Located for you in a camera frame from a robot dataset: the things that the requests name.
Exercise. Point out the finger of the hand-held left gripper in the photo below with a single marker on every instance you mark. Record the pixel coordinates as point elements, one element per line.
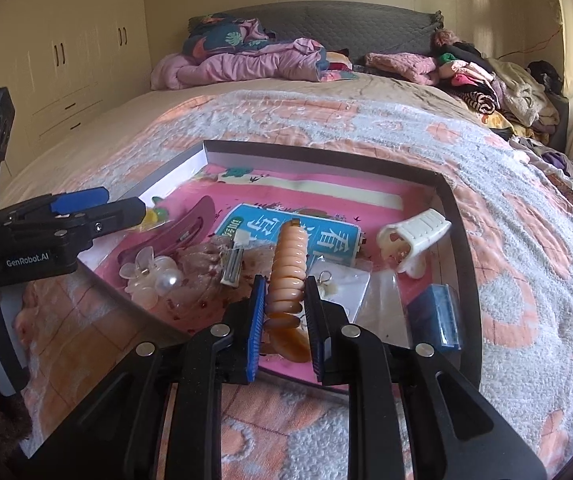
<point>76,201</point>
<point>116,215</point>

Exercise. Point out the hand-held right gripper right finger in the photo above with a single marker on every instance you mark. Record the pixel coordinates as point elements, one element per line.
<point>314,330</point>

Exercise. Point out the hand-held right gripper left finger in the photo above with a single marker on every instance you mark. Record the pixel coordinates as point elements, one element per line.
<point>256,330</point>

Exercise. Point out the yellow hair accessory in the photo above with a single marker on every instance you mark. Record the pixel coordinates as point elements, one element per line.
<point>154,217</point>

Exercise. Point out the clear earring packet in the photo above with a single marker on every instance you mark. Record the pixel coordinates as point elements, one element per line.
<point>346,290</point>

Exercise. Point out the orange twisted hair clip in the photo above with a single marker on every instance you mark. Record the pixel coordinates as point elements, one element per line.
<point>286,270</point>

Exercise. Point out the pearl flower hair clip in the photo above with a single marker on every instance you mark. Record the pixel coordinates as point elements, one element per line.
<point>166,275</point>

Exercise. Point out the clear glitter plastic bag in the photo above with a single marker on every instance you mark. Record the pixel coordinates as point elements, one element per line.
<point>199,270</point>

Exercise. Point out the blue plastic bead box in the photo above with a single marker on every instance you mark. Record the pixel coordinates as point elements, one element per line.
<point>436,317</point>

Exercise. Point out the white claw hair clip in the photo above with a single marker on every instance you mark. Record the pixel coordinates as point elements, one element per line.
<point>416,232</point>

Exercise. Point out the black shallow tray box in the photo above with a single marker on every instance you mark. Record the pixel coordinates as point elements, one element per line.
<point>466,270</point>

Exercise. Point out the maroon snap hair clip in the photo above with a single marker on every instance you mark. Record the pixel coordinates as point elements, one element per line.
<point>181,230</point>

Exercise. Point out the clear empty plastic packet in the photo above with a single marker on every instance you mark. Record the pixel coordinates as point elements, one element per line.
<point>384,310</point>

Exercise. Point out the blue printed booklet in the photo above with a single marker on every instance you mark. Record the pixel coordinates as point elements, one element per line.
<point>331,240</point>

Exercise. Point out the bed with beige sheet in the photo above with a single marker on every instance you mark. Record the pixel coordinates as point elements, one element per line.
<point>116,115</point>

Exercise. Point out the cream wardrobe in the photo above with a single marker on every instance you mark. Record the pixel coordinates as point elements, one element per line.
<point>66,45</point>

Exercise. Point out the pink paper tray lining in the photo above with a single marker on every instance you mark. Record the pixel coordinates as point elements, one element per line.
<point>316,190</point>

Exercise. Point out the pink quilt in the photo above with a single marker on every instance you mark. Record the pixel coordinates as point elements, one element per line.
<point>246,67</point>

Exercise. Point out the dark leaf-patterned pillow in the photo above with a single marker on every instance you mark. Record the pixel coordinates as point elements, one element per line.
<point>226,37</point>

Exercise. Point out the grey and orange fleece blanket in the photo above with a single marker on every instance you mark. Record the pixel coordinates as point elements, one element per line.
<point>526,260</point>

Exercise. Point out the pink fuzzy garment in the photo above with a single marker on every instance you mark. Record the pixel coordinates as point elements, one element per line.
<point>401,65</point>

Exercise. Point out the grey padded headboard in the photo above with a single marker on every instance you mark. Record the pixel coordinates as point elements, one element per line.
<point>356,25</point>

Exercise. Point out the pile of clothes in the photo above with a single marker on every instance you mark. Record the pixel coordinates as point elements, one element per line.
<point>511,95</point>

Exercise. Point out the black bag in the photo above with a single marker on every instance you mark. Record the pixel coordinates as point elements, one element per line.
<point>544,75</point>

